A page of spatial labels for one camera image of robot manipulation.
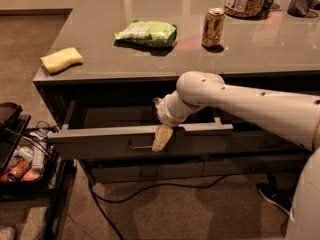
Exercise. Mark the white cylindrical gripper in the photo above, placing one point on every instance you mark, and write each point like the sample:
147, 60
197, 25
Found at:
164, 114

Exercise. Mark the grey drawer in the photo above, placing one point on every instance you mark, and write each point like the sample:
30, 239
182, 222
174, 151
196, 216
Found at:
148, 172
116, 133
250, 138
253, 164

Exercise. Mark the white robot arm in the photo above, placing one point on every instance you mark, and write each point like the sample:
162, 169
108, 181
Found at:
291, 116

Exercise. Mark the grey counter cabinet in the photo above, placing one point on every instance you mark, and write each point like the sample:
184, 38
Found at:
275, 51

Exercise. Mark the green snack bag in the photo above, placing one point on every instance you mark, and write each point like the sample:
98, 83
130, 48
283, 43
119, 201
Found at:
154, 34

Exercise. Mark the gold drink can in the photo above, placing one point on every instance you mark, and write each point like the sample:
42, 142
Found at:
213, 26

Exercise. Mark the yellow sponge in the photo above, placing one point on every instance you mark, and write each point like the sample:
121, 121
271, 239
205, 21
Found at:
61, 60

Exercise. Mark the black sneaker with white sole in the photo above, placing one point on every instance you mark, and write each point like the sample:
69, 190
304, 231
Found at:
277, 197

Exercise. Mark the black cart with clutter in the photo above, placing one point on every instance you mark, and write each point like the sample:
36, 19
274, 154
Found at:
31, 175

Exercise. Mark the dark glass pitcher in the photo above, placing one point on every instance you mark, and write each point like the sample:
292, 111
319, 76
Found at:
301, 8

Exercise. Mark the white shoe tip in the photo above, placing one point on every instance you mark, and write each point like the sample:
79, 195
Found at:
7, 233

